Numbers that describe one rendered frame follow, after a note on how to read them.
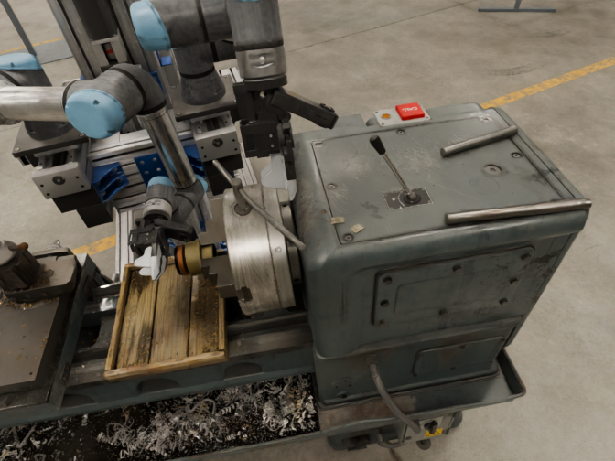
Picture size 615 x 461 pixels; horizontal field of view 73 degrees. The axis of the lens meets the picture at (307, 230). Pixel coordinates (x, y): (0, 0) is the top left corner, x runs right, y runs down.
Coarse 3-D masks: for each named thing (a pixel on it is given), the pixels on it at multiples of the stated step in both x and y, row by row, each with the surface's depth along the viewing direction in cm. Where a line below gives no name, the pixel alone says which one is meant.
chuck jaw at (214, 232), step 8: (216, 200) 99; (216, 208) 99; (216, 216) 99; (208, 224) 100; (216, 224) 100; (200, 232) 100; (208, 232) 100; (216, 232) 100; (224, 232) 100; (200, 240) 100; (208, 240) 100; (216, 240) 100; (224, 240) 100
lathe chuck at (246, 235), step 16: (224, 192) 96; (256, 192) 94; (224, 208) 91; (224, 224) 89; (240, 224) 88; (256, 224) 88; (240, 240) 87; (256, 240) 88; (240, 256) 87; (256, 256) 87; (240, 272) 88; (256, 272) 88; (272, 272) 88; (240, 288) 89; (256, 288) 90; (272, 288) 90; (240, 304) 92; (256, 304) 93; (272, 304) 94
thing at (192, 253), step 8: (176, 248) 100; (184, 248) 100; (192, 248) 99; (200, 248) 100; (208, 248) 100; (176, 256) 99; (184, 256) 99; (192, 256) 98; (200, 256) 98; (208, 256) 99; (216, 256) 105; (176, 264) 98; (184, 264) 99; (192, 264) 98; (200, 264) 98; (184, 272) 100; (192, 272) 99; (200, 272) 100
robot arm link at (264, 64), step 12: (264, 48) 66; (276, 48) 61; (240, 60) 62; (252, 60) 61; (264, 60) 60; (276, 60) 61; (240, 72) 63; (252, 72) 61; (264, 72) 61; (276, 72) 62
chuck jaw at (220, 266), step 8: (224, 256) 99; (208, 264) 97; (216, 264) 97; (224, 264) 96; (208, 272) 98; (216, 272) 95; (224, 272) 94; (216, 280) 95; (224, 280) 92; (224, 288) 91; (232, 288) 92; (248, 288) 90; (224, 296) 93; (240, 296) 92; (248, 296) 92
